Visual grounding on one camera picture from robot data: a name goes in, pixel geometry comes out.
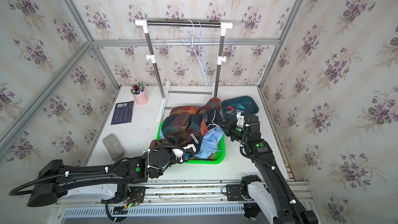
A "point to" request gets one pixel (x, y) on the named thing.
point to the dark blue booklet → (123, 112)
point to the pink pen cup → (140, 95)
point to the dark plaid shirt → (187, 124)
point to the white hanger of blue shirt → (191, 58)
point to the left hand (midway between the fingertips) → (185, 137)
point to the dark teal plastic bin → (240, 104)
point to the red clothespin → (230, 108)
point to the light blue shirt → (210, 142)
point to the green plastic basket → (217, 158)
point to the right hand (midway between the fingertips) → (220, 123)
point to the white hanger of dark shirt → (213, 124)
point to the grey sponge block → (113, 146)
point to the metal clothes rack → (165, 90)
